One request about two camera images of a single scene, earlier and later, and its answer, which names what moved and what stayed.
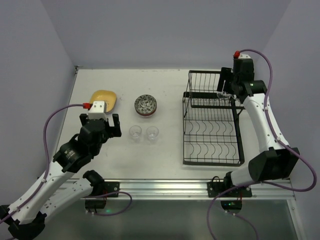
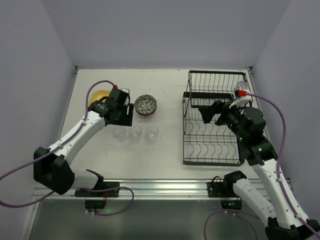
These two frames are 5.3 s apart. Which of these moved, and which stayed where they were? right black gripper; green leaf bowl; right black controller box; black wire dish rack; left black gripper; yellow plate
Moved: left black gripper; right black gripper
Stayed: green leaf bowl; right black controller box; yellow plate; black wire dish rack
